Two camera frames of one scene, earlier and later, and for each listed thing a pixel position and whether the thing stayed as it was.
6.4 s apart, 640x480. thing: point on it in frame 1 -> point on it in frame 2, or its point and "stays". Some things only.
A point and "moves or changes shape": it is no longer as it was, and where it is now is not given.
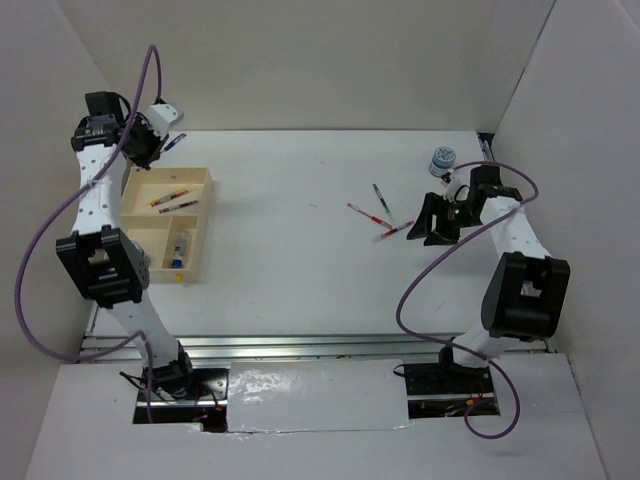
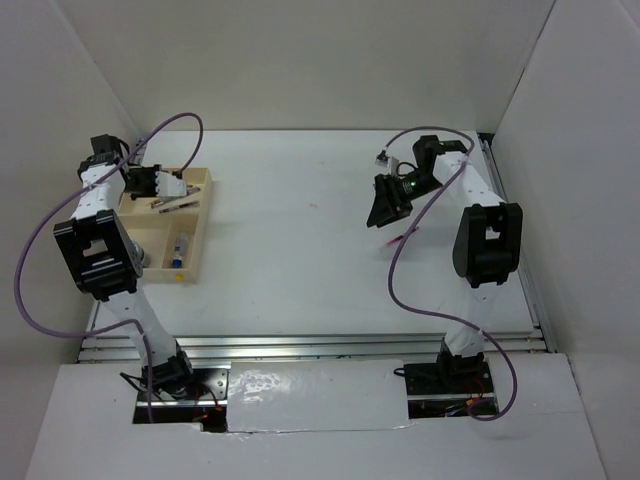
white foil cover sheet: [317, 395] stays
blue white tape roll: [144, 261] stays
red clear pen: [393, 230] moves or changes shape
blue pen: [177, 206] stays
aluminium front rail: [296, 346] stays
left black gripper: [146, 162] -> [151, 171]
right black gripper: [433, 203] -> [389, 205]
